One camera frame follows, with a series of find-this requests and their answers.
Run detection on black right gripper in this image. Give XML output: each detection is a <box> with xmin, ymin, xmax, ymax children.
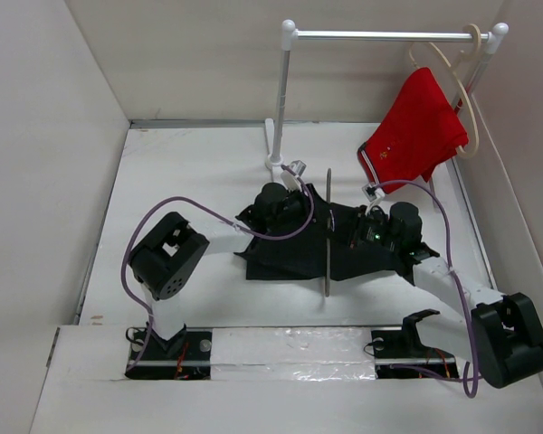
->
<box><xmin>322</xmin><ymin>204</ymin><xmax>400</xmax><ymax>251</ymax></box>

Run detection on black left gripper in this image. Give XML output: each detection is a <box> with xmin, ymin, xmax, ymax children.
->
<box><xmin>267</xmin><ymin>184</ymin><xmax>336</xmax><ymax>231</ymax></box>

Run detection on black trousers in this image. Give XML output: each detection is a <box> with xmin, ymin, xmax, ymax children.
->
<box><xmin>239</xmin><ymin>184</ymin><xmax>409</xmax><ymax>281</ymax></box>

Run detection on grey trouser hanger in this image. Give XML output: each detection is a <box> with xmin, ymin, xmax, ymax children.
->
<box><xmin>324</xmin><ymin>167</ymin><xmax>333</xmax><ymax>298</ymax></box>

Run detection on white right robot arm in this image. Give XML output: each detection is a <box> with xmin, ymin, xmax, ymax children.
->
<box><xmin>348</xmin><ymin>202</ymin><xmax>543</xmax><ymax>389</ymax></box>

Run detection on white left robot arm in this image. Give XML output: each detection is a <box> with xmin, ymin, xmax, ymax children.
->
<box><xmin>119</xmin><ymin>180</ymin><xmax>319</xmax><ymax>359</ymax></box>

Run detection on beige wooden hanger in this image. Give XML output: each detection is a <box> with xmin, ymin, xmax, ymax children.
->
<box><xmin>424</xmin><ymin>24</ymin><xmax>481</xmax><ymax>159</ymax></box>

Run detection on red shorts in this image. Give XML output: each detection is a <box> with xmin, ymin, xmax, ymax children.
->
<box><xmin>357</xmin><ymin>68</ymin><xmax>469</xmax><ymax>184</ymax></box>

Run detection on white metal clothes rack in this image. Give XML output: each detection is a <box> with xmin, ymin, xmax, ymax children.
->
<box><xmin>264</xmin><ymin>19</ymin><xmax>510</xmax><ymax>182</ymax></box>

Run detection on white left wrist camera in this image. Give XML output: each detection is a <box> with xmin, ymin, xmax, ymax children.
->
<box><xmin>280</xmin><ymin>160</ymin><xmax>307</xmax><ymax>192</ymax></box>

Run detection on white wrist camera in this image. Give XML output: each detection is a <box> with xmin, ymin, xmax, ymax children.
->
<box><xmin>362</xmin><ymin>184</ymin><xmax>386</xmax><ymax>212</ymax></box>
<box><xmin>280</xmin><ymin>160</ymin><xmax>307</xmax><ymax>192</ymax></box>

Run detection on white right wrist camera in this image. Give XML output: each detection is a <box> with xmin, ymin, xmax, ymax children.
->
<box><xmin>362</xmin><ymin>184</ymin><xmax>386</xmax><ymax>212</ymax></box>

